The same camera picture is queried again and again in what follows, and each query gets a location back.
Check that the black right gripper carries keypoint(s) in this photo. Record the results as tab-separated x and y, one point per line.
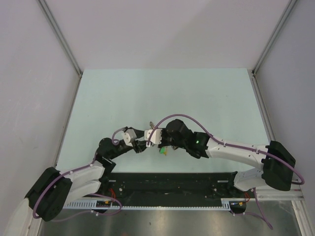
163	143

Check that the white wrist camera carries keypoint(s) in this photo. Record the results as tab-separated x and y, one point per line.
154	139
129	136

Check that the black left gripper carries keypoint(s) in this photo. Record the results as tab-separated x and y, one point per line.
139	145

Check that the white slotted cable duct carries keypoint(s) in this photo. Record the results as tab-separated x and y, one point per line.
208	204

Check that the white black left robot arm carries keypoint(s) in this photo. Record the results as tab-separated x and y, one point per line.
54	189

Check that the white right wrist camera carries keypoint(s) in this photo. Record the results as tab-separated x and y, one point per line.
154	139

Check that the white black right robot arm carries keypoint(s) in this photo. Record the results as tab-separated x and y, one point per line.
272	165

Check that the aluminium frame rail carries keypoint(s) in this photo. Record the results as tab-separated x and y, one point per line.
275	34
48	14

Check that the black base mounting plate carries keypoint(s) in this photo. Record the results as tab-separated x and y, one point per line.
149	188

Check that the aluminium frame rail right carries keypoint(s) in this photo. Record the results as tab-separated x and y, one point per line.
275	34

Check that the aluminium frame rail left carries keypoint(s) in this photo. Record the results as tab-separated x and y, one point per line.
48	14

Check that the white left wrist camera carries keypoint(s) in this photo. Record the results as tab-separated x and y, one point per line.
129	136

